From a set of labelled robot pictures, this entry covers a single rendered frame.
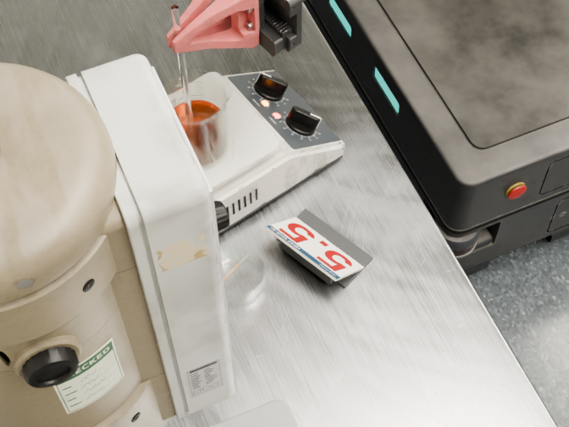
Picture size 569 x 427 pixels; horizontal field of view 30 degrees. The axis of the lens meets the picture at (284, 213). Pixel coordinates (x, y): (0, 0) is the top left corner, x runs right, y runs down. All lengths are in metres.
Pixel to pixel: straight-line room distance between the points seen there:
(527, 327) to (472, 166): 0.40
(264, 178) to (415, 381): 0.25
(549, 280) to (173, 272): 1.56
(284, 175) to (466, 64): 0.72
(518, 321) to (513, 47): 0.48
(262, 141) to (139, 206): 0.65
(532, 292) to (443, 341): 0.92
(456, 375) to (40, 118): 0.68
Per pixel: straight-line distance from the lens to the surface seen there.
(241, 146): 1.03
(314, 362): 1.01
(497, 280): 1.93
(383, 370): 1.01
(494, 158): 1.63
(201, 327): 0.47
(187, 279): 0.43
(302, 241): 1.04
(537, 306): 1.92
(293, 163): 1.05
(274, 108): 1.10
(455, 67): 1.72
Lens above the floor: 1.67
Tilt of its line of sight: 58 degrees down
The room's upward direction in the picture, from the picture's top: 1 degrees counter-clockwise
